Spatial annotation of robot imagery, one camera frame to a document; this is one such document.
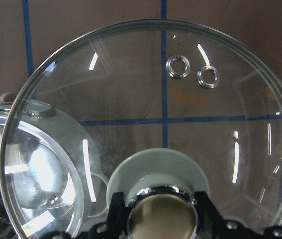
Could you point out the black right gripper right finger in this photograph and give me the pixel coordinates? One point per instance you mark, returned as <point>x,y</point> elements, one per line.
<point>211,225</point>

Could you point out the pale green electric pot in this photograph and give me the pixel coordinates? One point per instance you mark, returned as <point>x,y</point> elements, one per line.
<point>54,174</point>

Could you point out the glass pot lid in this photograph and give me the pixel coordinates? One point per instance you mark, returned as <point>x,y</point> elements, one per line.
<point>173,108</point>

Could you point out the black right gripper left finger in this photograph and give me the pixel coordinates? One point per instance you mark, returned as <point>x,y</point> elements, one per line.
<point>116,221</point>

